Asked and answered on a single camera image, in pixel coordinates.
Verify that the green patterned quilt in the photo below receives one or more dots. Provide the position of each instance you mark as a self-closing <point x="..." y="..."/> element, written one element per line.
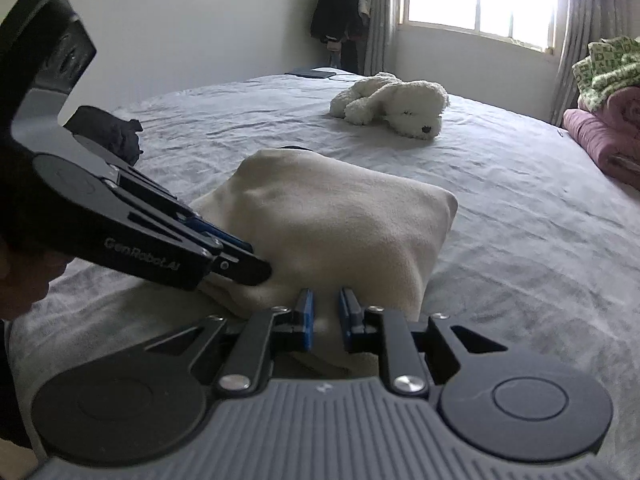
<point x="610" y="70"/>

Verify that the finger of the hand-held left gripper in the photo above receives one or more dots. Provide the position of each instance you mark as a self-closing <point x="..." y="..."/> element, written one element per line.
<point x="220" y="235"/>
<point x="245" y="267"/>

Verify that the dark blue notebook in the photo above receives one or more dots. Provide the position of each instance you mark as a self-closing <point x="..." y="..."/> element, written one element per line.
<point x="307" y="73"/>

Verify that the person's left hand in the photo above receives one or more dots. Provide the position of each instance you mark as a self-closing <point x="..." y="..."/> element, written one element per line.
<point x="25" y="280"/>

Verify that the black garment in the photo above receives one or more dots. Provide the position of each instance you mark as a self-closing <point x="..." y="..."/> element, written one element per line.
<point x="110" y="130"/>

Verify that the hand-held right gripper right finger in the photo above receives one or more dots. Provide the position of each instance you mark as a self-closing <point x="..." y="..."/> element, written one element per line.
<point x="346" y="320"/>

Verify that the cream black-sleeved shirt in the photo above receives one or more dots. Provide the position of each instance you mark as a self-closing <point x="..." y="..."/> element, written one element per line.
<point x="340" y="220"/>

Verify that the bed with grey sheet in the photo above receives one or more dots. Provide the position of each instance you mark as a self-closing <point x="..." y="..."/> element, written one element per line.
<point x="500" y="240"/>

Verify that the hanging black coat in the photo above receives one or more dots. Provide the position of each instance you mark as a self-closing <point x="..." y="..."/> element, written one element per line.
<point x="335" y="10"/>

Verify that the magenta folded blanket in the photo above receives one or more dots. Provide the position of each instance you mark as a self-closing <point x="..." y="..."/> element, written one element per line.
<point x="600" y="145"/>

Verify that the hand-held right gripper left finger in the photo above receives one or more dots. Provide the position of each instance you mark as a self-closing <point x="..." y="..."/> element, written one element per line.
<point x="306" y="320"/>

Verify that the grey curtain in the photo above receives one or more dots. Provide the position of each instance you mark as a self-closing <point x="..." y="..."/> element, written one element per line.
<point x="575" y="35"/>
<point x="380" y="20"/>

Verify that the white plush dog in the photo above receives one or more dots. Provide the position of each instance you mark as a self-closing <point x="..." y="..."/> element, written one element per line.
<point x="400" y="105"/>

